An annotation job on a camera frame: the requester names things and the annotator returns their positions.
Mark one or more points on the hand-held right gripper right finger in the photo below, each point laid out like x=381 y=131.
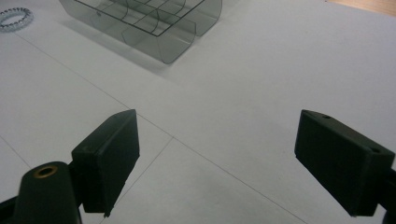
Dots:
x=339 y=161

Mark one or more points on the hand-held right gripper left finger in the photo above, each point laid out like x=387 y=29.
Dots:
x=102 y=161

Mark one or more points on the transparent grey compartment organizer box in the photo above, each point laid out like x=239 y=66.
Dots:
x=146 y=25

